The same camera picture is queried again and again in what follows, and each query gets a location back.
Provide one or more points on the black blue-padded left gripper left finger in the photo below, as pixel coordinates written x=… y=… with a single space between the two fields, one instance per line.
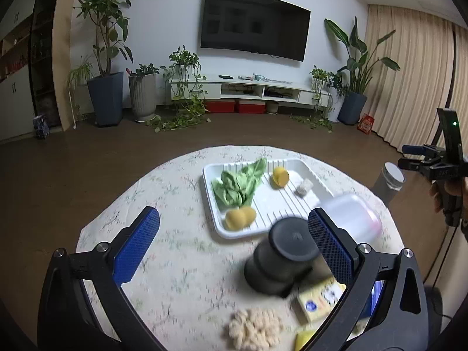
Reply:
x=66 y=319

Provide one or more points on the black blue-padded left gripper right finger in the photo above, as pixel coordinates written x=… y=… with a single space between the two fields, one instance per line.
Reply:
x=400 y=318

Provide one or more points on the blue Vinda tissue pack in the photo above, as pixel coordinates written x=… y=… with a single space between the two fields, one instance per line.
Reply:
x=372 y=300

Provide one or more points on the yellow rectangular sponge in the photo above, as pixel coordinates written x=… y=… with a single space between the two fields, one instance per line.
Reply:
x=302 y=338

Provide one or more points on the tan gourd-shaped sponge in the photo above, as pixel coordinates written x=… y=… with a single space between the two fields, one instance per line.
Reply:
x=238 y=218

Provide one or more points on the green satin cloth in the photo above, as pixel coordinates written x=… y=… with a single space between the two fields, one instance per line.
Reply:
x=235 y=190

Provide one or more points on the person's right hand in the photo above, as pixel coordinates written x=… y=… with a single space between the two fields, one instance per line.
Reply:
x=450 y=197

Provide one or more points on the beige knitted cloth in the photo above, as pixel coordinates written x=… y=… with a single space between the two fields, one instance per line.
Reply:
x=359 y=327

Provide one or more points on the grey cylindrical trash can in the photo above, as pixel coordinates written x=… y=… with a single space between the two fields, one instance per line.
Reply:
x=389 y=183

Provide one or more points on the yellow cartoon tissue pack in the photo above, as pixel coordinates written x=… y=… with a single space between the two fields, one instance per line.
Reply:
x=318 y=301

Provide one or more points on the red paper box on floor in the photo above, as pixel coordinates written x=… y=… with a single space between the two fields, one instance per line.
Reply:
x=366 y=124

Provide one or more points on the white translucent plastic box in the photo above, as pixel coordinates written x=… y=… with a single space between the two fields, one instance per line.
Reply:
x=352 y=214

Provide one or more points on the white floral round tablecloth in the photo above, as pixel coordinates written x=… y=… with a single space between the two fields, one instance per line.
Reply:
x=191 y=280

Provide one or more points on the black cylindrical container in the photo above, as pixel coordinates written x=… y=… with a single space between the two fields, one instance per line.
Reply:
x=283 y=259

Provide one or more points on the large-leaf plant in blue pot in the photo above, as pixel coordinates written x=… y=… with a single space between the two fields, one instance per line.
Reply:
x=360 y=66

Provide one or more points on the small plant on white stand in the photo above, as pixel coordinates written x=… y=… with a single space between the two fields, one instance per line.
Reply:
x=323 y=84

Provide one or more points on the small blue patterned box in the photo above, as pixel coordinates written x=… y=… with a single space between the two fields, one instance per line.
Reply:
x=40 y=126

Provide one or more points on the white ribbed plastic tray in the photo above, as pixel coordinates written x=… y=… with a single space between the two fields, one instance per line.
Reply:
x=269 y=203

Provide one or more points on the red storage box right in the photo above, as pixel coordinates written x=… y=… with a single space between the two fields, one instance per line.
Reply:
x=251 y=106

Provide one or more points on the red storage box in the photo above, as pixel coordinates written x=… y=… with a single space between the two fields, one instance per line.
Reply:
x=251 y=106
x=220 y=106

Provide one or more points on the spider plant with white pole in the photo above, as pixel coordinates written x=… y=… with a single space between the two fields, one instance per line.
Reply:
x=78 y=76

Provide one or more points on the plant in grey ribbed pot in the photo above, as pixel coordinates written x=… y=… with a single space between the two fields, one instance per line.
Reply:
x=142 y=89

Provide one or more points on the red storage box left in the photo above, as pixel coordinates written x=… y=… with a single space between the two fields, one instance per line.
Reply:
x=220 y=106

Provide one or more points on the white low TV cabinet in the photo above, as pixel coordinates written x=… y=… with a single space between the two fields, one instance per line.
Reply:
x=252 y=89

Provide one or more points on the trailing ivy plant on stand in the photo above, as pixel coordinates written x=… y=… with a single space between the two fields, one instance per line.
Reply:
x=185 y=83

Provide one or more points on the tall plant in blue pot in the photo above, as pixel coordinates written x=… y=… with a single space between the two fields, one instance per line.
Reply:
x=111 y=33

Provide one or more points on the white wall cabinet shelving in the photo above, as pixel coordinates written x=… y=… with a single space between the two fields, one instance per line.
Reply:
x=17 y=109

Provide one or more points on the wall-mounted black television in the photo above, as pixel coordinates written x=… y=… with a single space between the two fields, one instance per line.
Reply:
x=270 y=27

